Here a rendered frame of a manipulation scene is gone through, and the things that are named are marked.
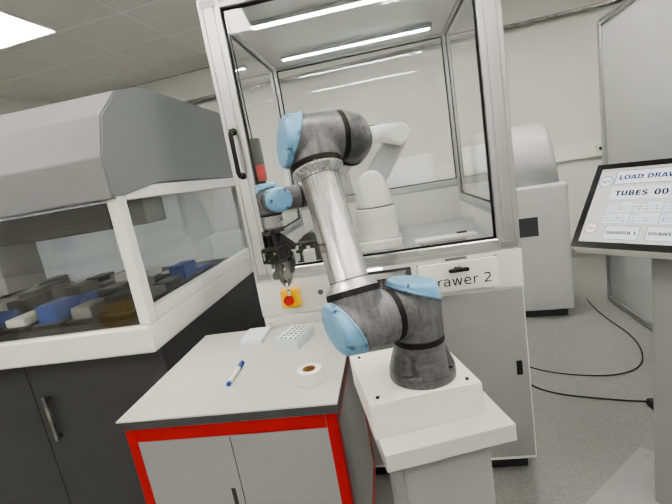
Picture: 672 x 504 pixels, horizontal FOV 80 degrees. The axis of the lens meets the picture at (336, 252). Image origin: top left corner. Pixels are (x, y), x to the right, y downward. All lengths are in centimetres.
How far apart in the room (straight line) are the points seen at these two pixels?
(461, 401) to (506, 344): 79
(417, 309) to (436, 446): 27
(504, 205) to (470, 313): 42
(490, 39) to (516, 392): 130
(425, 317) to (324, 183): 35
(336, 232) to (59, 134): 112
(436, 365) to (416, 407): 10
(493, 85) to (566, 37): 350
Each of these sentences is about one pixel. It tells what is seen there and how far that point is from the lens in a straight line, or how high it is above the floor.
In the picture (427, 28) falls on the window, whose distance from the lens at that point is 159.
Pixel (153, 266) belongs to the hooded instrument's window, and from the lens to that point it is 169.
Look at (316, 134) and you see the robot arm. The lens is 88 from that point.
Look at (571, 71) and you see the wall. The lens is 500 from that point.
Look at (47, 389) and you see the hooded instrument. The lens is 206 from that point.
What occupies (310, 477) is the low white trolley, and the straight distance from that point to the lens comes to 123.
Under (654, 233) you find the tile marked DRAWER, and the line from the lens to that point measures 145.
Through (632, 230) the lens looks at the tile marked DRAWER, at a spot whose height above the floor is 101.
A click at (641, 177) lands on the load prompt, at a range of 157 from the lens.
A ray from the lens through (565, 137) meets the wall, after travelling 494.
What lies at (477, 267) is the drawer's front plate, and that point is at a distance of 156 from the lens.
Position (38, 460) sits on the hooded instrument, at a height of 35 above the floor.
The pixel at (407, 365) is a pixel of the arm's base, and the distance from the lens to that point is 92.
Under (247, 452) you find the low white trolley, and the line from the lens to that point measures 123.
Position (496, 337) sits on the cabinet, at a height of 60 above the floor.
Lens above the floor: 132
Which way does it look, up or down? 11 degrees down
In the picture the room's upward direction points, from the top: 10 degrees counter-clockwise
